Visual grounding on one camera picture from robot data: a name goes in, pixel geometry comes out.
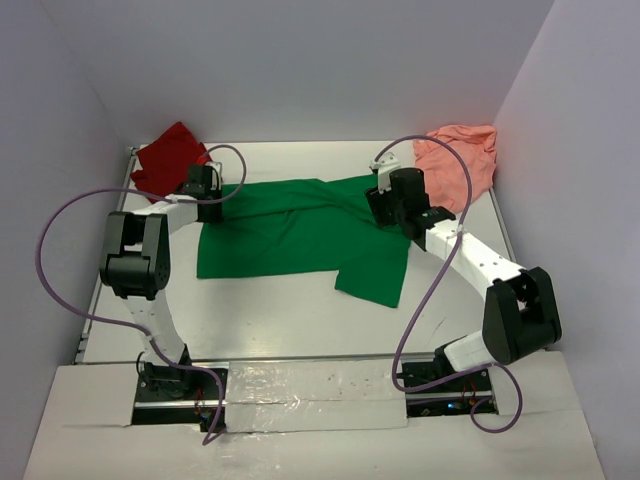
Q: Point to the taped white cardboard panel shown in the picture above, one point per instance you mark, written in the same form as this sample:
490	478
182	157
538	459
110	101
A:
301	396

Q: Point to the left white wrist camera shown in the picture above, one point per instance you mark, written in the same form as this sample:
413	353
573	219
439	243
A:
216	173

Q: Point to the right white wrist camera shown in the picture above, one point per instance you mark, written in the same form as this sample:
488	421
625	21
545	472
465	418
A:
386	165

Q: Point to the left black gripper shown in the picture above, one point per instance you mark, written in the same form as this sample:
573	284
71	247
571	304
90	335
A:
216	215

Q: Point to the salmon pink crumpled t-shirt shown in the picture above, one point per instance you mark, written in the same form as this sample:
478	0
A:
445	181

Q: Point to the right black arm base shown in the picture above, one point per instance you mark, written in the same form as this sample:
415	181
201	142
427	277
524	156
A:
453	398

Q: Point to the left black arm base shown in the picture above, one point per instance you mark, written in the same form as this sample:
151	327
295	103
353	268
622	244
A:
168	396

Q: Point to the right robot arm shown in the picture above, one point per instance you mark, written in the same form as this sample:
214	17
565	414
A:
520	314

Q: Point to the green t-shirt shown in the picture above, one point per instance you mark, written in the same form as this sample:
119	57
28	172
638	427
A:
305	226

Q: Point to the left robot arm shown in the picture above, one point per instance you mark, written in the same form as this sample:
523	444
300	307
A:
136	265

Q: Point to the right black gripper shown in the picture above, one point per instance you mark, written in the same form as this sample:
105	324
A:
378	204

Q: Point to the red folded t-shirt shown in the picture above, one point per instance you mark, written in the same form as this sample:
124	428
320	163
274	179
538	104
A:
165	162

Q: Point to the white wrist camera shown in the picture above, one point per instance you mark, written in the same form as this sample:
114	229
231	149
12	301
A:
216	173
386	165

